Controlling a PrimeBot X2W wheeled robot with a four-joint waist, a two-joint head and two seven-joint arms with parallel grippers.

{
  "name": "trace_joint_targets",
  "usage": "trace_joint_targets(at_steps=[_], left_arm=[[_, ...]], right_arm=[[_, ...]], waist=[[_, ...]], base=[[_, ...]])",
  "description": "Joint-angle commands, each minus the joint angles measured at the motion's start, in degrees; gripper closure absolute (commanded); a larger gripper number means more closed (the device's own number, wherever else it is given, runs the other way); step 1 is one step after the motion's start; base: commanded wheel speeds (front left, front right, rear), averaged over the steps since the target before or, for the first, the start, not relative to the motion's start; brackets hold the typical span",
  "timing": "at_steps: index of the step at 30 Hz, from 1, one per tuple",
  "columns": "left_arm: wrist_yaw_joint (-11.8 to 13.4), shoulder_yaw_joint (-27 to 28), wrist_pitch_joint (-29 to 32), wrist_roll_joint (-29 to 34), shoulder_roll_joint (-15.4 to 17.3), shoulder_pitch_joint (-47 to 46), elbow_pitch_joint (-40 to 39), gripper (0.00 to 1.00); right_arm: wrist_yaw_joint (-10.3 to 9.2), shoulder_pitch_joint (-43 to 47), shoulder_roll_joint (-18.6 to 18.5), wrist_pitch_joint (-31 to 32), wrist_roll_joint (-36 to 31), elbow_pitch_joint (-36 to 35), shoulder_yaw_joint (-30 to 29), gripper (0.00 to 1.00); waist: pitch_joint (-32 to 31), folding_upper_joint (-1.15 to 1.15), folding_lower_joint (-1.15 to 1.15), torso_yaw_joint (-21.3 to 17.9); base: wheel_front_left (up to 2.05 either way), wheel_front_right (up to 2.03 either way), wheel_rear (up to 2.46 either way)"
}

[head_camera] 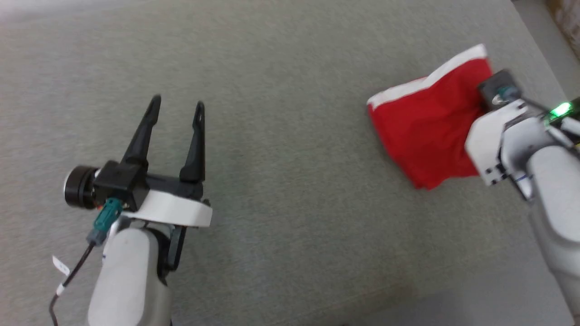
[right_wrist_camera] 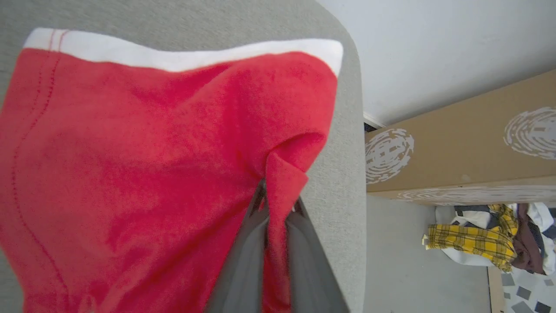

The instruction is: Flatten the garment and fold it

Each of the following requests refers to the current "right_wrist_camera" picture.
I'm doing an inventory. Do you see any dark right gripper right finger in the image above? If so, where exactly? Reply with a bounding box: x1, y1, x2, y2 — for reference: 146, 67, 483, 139
285, 196, 351, 313

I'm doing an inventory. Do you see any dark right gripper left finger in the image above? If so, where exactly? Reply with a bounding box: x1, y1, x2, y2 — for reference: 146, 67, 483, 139
205, 179, 271, 313

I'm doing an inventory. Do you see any red garment with white trim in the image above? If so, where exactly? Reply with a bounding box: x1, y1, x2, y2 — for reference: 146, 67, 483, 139
0, 27, 344, 313

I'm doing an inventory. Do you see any yellow plaid garment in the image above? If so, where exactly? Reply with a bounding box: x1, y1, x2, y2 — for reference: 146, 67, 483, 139
422, 203, 520, 273

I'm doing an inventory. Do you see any dark brown garment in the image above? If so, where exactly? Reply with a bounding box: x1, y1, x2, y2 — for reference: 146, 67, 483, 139
511, 203, 548, 275

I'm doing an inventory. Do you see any pile of mixed clothes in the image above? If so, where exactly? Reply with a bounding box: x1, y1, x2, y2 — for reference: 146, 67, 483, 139
434, 202, 556, 276

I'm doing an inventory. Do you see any brown cardboard box white print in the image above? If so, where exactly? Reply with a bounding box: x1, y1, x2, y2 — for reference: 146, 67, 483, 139
365, 70, 556, 206

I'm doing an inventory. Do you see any mat with grey squares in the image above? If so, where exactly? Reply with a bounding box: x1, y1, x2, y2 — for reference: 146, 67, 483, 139
500, 265, 556, 313

